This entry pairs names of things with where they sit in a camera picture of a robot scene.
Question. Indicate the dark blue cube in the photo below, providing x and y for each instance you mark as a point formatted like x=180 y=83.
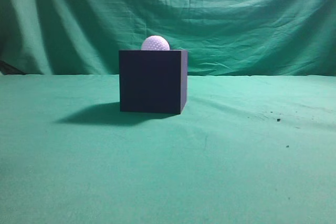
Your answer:
x=153 y=81

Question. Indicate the green backdrop cloth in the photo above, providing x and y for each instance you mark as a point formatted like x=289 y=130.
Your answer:
x=223 y=37

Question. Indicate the green table cloth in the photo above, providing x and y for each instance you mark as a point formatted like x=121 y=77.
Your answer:
x=68 y=155

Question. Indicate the white dimpled golf ball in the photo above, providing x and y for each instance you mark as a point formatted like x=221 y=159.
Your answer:
x=155 y=43

